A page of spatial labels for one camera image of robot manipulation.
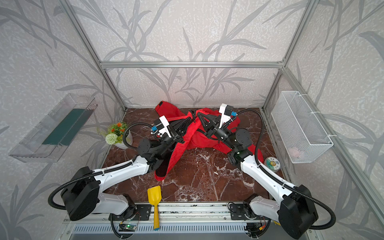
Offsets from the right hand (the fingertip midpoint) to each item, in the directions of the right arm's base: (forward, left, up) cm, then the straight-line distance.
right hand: (200, 110), depth 60 cm
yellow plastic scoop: (-23, +25, -42) cm, 54 cm away
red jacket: (-6, +2, -9) cm, 11 cm away
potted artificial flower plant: (+5, +50, -27) cm, 57 cm away
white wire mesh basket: (-8, -43, -8) cm, 44 cm away
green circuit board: (-37, +34, -43) cm, 66 cm away
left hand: (-3, +3, -1) cm, 5 cm away
